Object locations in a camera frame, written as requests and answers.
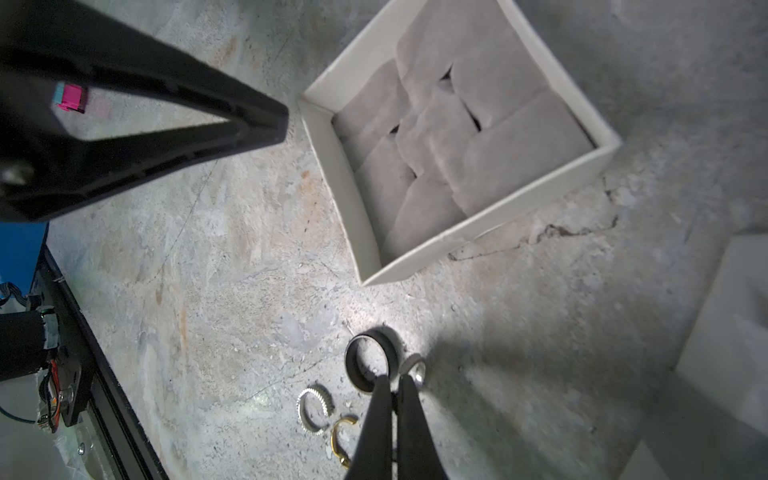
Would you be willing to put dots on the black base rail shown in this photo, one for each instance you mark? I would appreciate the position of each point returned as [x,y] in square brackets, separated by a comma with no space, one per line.
[92,393]

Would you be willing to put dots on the blue tape dispenser left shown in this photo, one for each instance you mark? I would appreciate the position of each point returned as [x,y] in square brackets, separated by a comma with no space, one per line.
[21,244]

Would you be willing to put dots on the pink teal small block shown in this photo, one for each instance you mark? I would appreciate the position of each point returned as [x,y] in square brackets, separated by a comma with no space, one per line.
[70,97]

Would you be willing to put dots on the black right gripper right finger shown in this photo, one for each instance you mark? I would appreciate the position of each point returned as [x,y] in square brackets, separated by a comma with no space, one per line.
[417,457]

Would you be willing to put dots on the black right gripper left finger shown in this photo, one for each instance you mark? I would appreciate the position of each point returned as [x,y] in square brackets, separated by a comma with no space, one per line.
[373,455]

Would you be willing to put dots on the small white bow gift box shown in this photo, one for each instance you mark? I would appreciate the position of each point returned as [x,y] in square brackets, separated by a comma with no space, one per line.
[710,421]

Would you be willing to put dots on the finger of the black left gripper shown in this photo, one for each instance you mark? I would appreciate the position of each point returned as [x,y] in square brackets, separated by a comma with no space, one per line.
[160,98]

